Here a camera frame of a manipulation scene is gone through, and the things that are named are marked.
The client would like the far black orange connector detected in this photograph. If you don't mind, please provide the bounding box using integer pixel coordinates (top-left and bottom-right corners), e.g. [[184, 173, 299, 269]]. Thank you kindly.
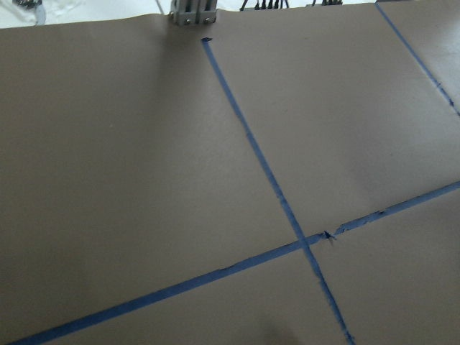
[[239, 0, 290, 12]]

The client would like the black orange connector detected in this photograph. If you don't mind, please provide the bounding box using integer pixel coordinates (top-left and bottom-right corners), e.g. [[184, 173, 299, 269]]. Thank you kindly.
[[305, 0, 343, 7], [239, 0, 290, 12]]

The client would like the near black orange connector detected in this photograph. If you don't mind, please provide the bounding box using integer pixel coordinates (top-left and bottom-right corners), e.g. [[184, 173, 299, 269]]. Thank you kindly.
[[305, 0, 343, 7]]

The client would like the aluminium frame post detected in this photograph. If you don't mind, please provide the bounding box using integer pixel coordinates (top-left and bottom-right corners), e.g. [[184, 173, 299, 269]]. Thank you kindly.
[[170, 0, 217, 26]]

